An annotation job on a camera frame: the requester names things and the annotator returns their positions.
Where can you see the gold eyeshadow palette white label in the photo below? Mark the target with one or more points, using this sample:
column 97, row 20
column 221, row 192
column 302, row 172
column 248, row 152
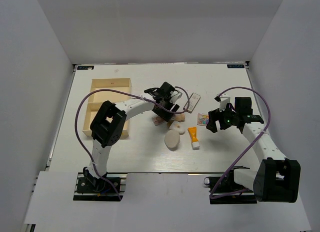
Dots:
column 193, row 101

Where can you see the right blue table sticker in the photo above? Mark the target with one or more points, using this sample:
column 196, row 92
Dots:
column 234, row 66

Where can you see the small colourful eyeshadow palette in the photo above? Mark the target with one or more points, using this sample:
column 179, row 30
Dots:
column 202, row 119

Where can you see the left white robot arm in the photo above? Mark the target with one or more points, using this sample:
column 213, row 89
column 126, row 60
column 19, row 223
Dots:
column 107, row 126

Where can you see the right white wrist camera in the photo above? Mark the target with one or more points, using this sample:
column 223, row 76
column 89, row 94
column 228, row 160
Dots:
column 223, row 100

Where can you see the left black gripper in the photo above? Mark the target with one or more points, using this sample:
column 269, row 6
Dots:
column 166, row 115

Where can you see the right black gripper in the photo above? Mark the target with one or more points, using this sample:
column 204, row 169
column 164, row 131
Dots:
column 216, row 114

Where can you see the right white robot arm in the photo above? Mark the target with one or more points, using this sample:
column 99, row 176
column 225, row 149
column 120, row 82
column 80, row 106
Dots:
column 276, row 180

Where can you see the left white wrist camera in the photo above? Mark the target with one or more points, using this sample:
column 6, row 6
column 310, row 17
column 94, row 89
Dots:
column 176, row 95

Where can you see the blue table sticker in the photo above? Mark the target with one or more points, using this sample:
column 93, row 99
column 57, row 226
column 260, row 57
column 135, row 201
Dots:
column 234, row 66
column 91, row 67

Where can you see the left blue table sticker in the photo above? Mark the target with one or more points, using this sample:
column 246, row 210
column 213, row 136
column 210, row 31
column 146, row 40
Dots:
column 91, row 67

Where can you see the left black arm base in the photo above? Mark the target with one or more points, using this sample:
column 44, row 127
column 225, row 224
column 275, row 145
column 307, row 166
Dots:
column 85, row 191

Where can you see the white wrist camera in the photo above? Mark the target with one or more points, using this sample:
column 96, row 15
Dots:
column 176, row 95
column 223, row 100

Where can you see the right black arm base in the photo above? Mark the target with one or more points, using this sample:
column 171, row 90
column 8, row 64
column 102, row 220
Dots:
column 228, row 186

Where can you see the white bottle gold cap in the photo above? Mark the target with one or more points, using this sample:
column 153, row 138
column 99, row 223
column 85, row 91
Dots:
column 176, row 126

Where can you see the round beige powder puff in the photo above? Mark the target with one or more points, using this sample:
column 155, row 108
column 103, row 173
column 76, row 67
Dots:
column 172, row 139

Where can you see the orange tube white cap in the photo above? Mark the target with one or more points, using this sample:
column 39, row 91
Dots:
column 193, row 135

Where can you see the beige makeup sponge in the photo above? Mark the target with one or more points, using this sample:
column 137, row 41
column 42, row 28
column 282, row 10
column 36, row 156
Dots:
column 180, row 118

